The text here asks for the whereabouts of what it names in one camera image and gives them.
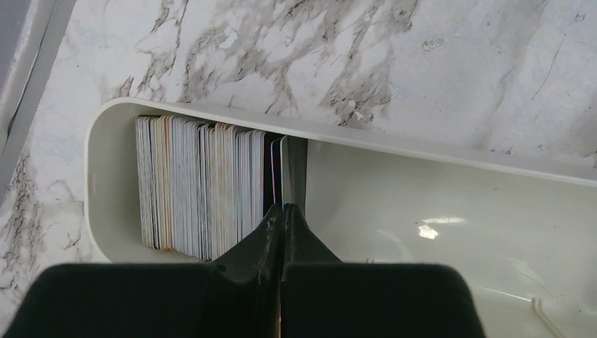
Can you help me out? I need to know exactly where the stack of credit cards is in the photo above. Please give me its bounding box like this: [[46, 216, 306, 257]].
[[135, 115, 289, 261]]

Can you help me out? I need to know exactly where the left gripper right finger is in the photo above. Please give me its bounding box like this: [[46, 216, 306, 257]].
[[280, 204, 485, 337]]

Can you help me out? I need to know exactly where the white oblong plastic tray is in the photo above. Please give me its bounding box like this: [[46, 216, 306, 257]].
[[84, 98, 596, 337]]

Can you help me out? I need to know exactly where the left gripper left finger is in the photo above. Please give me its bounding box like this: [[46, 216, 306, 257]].
[[5, 205, 283, 337]]

